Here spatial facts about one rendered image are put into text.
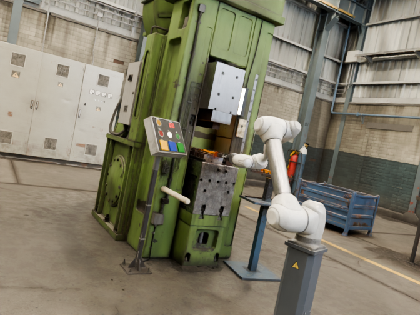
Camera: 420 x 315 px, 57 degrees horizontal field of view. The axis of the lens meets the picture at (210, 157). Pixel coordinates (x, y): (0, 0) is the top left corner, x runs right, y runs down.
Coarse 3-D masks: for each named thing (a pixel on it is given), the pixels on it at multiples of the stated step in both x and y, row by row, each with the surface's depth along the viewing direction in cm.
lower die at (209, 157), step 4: (196, 148) 369; (192, 152) 345; (196, 152) 339; (200, 152) 338; (204, 152) 336; (208, 152) 341; (200, 156) 333; (204, 156) 328; (208, 156) 330; (212, 156) 333; (216, 156) 335; (208, 160) 331; (212, 160) 333; (216, 160) 335; (220, 160) 337
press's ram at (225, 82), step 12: (216, 72) 322; (228, 72) 328; (240, 72) 334; (204, 84) 334; (216, 84) 324; (228, 84) 330; (240, 84) 336; (204, 96) 331; (216, 96) 326; (228, 96) 332; (240, 96) 338; (204, 108) 330; (216, 108) 327; (228, 108) 334
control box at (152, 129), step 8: (144, 120) 284; (152, 120) 280; (160, 120) 288; (168, 120) 297; (152, 128) 279; (160, 128) 285; (168, 128) 293; (176, 128) 302; (152, 136) 278; (160, 136) 281; (168, 136) 289; (152, 144) 278; (168, 144) 286; (176, 144) 295; (152, 152) 277; (160, 152) 278; (168, 152) 283; (176, 152) 291; (184, 152) 300
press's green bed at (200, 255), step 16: (176, 224) 347; (192, 224) 326; (208, 224) 334; (224, 224) 343; (176, 240) 342; (192, 240) 329; (208, 240) 342; (176, 256) 338; (192, 256) 331; (208, 256) 339
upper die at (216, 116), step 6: (198, 114) 346; (204, 114) 337; (210, 114) 329; (216, 114) 328; (222, 114) 332; (228, 114) 334; (204, 120) 343; (210, 120) 327; (216, 120) 329; (222, 120) 332; (228, 120) 335
